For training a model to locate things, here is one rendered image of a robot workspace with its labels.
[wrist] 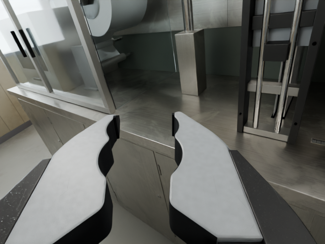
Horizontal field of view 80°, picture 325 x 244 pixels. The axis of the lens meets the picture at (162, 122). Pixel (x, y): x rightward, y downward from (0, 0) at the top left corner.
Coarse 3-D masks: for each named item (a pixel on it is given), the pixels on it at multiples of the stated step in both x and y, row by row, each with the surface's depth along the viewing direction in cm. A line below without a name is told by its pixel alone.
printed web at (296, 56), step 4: (296, 48) 54; (300, 48) 61; (296, 52) 55; (300, 52) 64; (296, 56) 57; (300, 56) 67; (296, 60) 59; (300, 60) 70; (296, 64) 62; (300, 64) 74; (292, 68) 57; (296, 68) 65; (292, 72) 57; (296, 72) 68; (292, 76) 60; (296, 76) 71; (292, 80) 62; (296, 80) 75; (288, 96) 63; (292, 96) 74; (288, 100) 66; (288, 104) 68; (284, 108) 64; (284, 112) 64
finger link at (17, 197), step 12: (36, 168) 8; (24, 180) 7; (36, 180) 7; (12, 192) 7; (24, 192) 7; (0, 204) 7; (12, 204) 7; (24, 204) 7; (0, 216) 6; (12, 216) 6; (0, 228) 6; (12, 228) 6; (0, 240) 6
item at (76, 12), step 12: (72, 0) 65; (72, 12) 68; (84, 24) 70; (24, 36) 100; (84, 36) 71; (84, 48) 74; (96, 60) 77; (96, 72) 78; (96, 84) 83; (60, 96) 113; (108, 96) 85; (96, 108) 94; (108, 108) 87
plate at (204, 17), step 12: (168, 0) 103; (180, 0) 99; (192, 0) 96; (204, 0) 92; (216, 0) 89; (228, 0) 86; (240, 0) 84; (168, 12) 106; (180, 12) 102; (204, 12) 95; (216, 12) 92; (228, 12) 89; (240, 12) 86; (180, 24) 106; (204, 24) 98; (216, 24) 95; (228, 24) 91; (240, 24) 88
